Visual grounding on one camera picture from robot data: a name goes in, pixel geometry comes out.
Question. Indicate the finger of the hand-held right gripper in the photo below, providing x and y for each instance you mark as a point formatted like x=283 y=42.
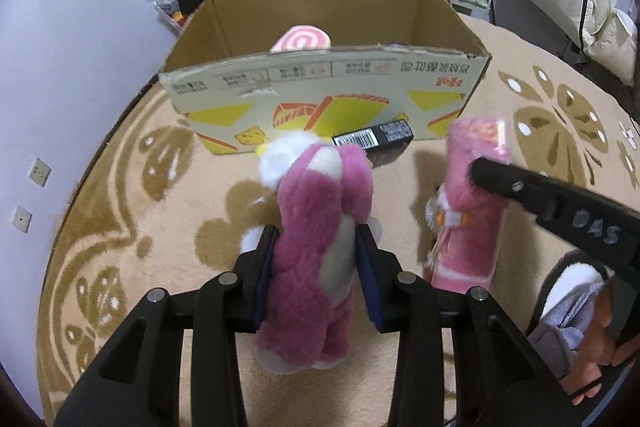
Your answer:
x=510 y=184

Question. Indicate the black white fleece garment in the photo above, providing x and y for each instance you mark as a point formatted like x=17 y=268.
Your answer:
x=575 y=277

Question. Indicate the white fluffy plush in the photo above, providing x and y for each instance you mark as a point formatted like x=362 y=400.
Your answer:
x=277 y=159

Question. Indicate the yellow plush toy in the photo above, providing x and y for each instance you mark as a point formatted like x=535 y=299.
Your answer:
x=261 y=150

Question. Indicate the plastic bag of oddments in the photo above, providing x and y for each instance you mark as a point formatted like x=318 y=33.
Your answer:
x=170 y=7

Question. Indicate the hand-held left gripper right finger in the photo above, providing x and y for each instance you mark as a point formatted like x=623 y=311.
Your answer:
x=370 y=287

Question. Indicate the person's right forearm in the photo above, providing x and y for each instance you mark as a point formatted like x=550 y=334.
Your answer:
x=560 y=322

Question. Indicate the pink swirl lollipop plush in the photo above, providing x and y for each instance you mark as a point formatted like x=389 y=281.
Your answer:
x=300 y=39

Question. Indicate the beige floral blanket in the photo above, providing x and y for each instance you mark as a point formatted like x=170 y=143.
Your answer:
x=150 y=217

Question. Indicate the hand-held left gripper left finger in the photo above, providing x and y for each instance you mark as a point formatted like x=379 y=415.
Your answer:
x=265 y=279

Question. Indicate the person's right hand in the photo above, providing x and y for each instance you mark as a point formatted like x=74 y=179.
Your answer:
x=592 y=357

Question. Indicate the white wall socket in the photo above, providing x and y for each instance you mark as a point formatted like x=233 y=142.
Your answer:
x=39 y=172
x=21 y=218

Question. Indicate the small black barcode box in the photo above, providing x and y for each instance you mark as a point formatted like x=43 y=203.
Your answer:
x=372 y=138

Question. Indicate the pink bear plush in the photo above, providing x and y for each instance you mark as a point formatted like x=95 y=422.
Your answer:
x=310 y=227

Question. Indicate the printed cardboard box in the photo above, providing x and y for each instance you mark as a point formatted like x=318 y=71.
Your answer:
x=350 y=72

